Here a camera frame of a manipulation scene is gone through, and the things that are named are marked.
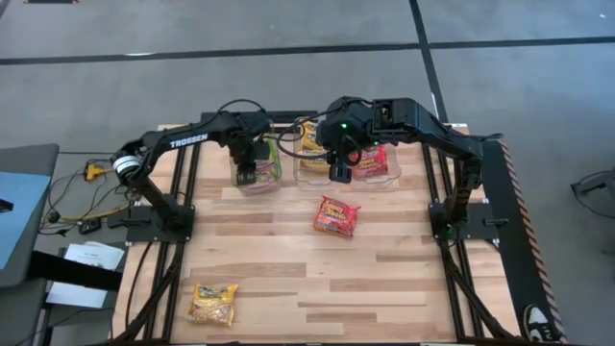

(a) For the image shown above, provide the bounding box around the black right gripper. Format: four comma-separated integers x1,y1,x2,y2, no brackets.
317,98,381,185

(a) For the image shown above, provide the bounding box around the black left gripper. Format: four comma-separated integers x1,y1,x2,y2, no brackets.
229,125,271,187

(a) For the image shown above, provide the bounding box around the lime chili shrimp ramen pack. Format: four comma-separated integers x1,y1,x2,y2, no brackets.
239,137,283,191

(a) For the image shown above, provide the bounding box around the red saucy noodles pack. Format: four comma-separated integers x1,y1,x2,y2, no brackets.
353,143,389,180
311,195,361,239

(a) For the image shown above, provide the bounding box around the clear plastic bin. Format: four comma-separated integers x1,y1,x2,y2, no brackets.
228,117,284,196
344,116,403,191
292,116,347,191

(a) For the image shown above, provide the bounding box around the white paper sheet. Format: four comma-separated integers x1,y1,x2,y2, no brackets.
45,281,108,309
63,241,125,271

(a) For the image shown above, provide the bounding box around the black hazard striped board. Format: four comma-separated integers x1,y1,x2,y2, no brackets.
482,138,569,345

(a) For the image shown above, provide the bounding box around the blue sheet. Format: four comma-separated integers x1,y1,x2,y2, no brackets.
0,171,52,270

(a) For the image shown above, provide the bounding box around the person's shoe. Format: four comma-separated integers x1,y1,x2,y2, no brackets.
522,303,559,343

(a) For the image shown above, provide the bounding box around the grey floor stand base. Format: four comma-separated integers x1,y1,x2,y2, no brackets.
569,167,615,227

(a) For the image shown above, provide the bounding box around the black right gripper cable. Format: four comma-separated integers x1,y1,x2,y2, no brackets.
276,122,337,161

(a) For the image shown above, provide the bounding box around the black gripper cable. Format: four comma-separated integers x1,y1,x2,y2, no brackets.
213,98,269,119
276,122,337,161

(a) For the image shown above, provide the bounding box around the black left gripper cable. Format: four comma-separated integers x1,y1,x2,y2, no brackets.
213,98,269,119

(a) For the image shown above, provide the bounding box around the black aluminium table frame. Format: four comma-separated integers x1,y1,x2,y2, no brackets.
112,125,523,345

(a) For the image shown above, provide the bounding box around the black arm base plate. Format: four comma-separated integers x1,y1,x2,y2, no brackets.
125,205,196,243
429,201,501,241

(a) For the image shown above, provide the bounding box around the yellow extension cord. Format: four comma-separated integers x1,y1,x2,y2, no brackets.
45,161,145,225

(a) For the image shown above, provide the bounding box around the black floor cable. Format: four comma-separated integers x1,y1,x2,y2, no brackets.
57,148,126,160

